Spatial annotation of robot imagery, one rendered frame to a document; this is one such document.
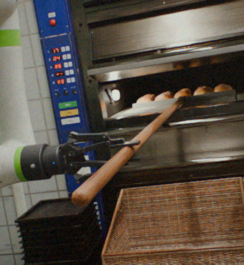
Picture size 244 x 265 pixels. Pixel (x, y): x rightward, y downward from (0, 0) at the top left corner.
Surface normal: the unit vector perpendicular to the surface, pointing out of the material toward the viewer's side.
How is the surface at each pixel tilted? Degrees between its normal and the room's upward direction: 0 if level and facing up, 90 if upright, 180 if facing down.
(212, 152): 70
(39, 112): 90
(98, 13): 90
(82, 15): 90
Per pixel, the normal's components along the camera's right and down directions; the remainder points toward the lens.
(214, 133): -0.27, -0.18
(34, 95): -0.23, 0.16
